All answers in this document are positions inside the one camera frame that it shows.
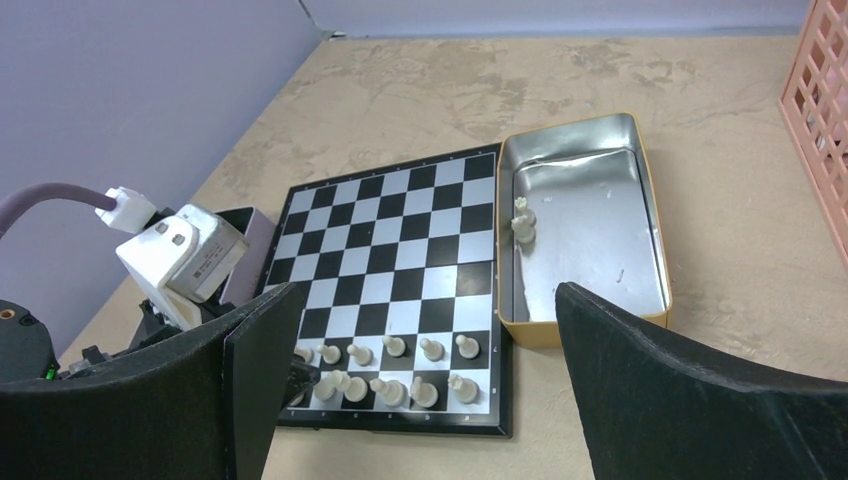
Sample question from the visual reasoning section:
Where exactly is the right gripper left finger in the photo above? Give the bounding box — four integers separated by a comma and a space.
1, 283, 304, 479

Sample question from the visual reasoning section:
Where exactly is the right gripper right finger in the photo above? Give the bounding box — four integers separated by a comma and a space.
555, 282, 847, 479

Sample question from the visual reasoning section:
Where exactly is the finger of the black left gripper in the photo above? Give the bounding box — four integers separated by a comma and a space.
284, 354, 321, 406

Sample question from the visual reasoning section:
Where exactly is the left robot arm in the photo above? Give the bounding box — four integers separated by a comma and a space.
1, 300, 320, 407

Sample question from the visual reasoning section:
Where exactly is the white queen chess piece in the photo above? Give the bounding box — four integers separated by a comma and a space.
312, 375, 336, 402

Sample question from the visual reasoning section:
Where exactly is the white bishop chess piece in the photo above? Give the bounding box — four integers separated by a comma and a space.
369, 378, 406, 408

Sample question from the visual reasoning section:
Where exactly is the white pawn chess piece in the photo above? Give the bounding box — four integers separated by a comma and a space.
382, 335, 407, 358
419, 338, 445, 362
455, 334, 480, 360

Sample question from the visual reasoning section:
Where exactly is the silver tray of black pieces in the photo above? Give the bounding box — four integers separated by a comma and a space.
212, 206, 275, 307

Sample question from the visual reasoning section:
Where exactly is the yellow tray of white pieces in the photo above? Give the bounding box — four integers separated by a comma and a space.
495, 112, 672, 350

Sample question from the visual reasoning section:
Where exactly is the black and white chessboard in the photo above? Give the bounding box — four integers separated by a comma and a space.
258, 144, 513, 438

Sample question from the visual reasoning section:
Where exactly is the orange file organizer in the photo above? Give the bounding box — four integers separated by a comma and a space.
779, 0, 847, 262

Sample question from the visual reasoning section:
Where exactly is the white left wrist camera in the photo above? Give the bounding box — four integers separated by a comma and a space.
116, 204, 249, 331

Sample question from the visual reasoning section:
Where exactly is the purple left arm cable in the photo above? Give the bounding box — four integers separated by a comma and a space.
0, 182, 158, 240

